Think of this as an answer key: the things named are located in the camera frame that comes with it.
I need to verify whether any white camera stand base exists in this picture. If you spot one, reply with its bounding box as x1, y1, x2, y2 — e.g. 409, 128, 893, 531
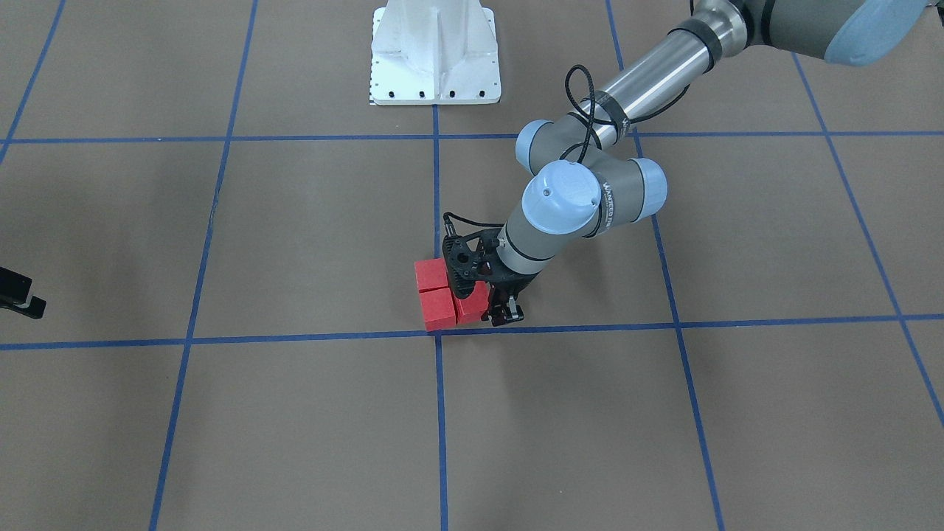
369, 1, 502, 105

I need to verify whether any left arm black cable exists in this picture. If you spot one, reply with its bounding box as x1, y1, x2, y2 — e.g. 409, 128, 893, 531
441, 65, 690, 229

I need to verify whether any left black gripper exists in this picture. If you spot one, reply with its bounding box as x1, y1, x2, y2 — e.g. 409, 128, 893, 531
483, 258, 537, 327

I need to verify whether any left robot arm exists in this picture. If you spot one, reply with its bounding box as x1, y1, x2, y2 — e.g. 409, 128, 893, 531
478, 1, 927, 326

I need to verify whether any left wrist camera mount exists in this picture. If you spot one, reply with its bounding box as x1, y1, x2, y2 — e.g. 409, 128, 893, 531
442, 224, 499, 300

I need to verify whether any red block placed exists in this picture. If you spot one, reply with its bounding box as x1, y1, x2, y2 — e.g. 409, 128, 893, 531
452, 281, 490, 325
414, 257, 449, 293
419, 287, 458, 332

